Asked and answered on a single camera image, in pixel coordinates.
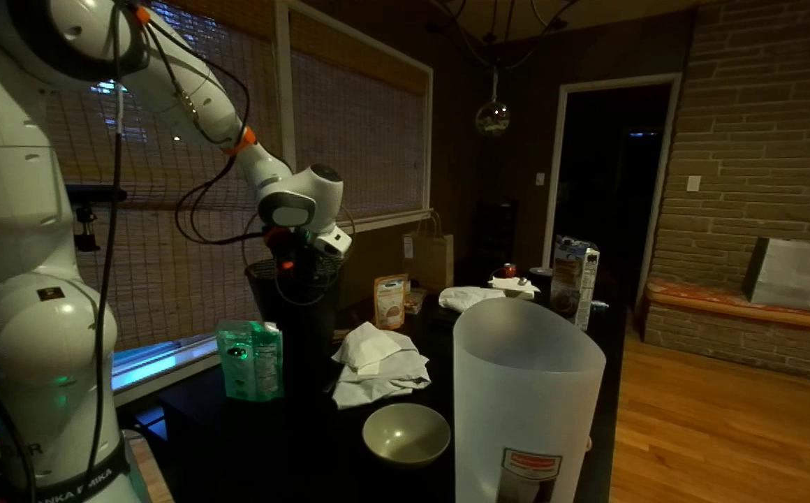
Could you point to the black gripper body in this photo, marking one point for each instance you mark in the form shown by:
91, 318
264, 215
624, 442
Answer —
302, 255

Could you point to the wall light switch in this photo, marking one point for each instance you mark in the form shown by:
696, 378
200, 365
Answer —
694, 182

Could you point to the white translucent bin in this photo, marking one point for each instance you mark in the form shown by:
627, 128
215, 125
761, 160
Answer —
523, 402

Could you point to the white framed board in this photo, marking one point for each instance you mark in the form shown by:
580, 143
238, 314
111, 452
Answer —
778, 272

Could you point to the green plastic package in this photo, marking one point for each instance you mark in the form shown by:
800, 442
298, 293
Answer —
250, 358

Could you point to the small grey bowl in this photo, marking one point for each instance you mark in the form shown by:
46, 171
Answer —
407, 435

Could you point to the white crumpled cloth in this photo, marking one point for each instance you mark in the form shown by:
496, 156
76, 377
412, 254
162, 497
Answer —
379, 365

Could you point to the hanging glass globe lamp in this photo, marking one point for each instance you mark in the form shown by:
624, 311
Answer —
492, 115

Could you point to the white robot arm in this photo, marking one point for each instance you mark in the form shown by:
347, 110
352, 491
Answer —
59, 435

